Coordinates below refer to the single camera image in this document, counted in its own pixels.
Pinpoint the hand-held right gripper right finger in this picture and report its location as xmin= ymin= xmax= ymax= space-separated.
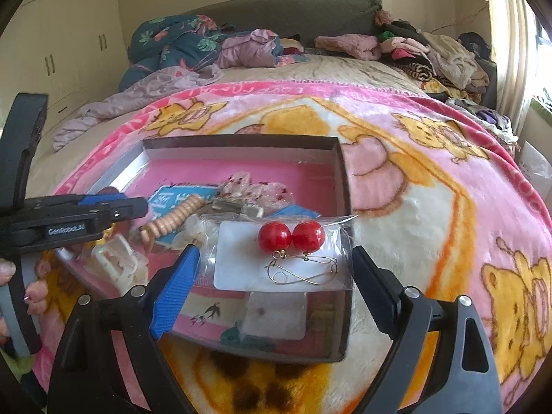
xmin=345 ymin=246 xmax=505 ymax=414

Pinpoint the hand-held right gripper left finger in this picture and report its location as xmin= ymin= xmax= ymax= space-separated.
xmin=47 ymin=244 xmax=201 ymax=414

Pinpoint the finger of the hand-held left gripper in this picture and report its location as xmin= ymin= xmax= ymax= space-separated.
xmin=17 ymin=197 xmax=150 ymax=226
xmin=26 ymin=185 xmax=131 ymax=210

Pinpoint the wooden bead bracelet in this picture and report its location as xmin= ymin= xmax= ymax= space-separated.
xmin=140 ymin=195 xmax=205 ymax=246

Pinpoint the white hair claw clip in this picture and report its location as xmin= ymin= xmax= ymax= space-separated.
xmin=84 ymin=233 xmax=149 ymax=289

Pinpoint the red ball earrings packet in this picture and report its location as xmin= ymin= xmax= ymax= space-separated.
xmin=200 ymin=215 xmax=358 ymax=292

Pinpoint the small stud earring packet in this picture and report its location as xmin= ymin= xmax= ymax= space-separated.
xmin=239 ymin=291 xmax=308 ymax=341

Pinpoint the speckled sheer hair bow clip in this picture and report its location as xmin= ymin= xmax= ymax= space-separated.
xmin=213 ymin=171 xmax=298 ymax=218

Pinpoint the shallow pink-lined box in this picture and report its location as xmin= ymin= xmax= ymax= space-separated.
xmin=54 ymin=135 xmax=358 ymax=363

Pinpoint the person's left hand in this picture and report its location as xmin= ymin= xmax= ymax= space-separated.
xmin=0 ymin=256 xmax=55 ymax=343

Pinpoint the pink cartoon printed blanket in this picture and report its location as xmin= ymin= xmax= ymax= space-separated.
xmin=32 ymin=81 xmax=552 ymax=414

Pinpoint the lilac crumpled duvet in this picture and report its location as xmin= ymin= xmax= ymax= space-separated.
xmin=52 ymin=67 xmax=225 ymax=151

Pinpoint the cream wardrobe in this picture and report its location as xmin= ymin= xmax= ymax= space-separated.
xmin=0 ymin=0 xmax=130 ymax=139

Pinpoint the dark floral quilt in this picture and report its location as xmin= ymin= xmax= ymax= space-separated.
xmin=118 ymin=14 xmax=242 ymax=91

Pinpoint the white plastic bag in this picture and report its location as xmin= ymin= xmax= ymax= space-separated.
xmin=517 ymin=140 xmax=552 ymax=190

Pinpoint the lilac pink garment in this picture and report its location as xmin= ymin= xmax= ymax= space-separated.
xmin=216 ymin=29 xmax=285 ymax=69

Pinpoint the bed with beige sheet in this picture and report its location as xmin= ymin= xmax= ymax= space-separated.
xmin=32 ymin=54 xmax=432 ymax=173

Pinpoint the pile of mixed clothes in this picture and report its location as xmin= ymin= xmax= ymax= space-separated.
xmin=373 ymin=11 xmax=518 ymax=143

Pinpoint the pink folded garment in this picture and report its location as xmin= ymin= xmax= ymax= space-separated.
xmin=314 ymin=34 xmax=382 ymax=61

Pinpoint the grey padded headboard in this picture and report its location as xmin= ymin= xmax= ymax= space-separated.
xmin=179 ymin=0 xmax=384 ymax=48

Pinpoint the window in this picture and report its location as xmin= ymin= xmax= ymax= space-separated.
xmin=535 ymin=21 xmax=552 ymax=104

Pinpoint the cream curtain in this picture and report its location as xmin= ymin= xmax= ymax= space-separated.
xmin=483 ymin=0 xmax=540 ymax=121

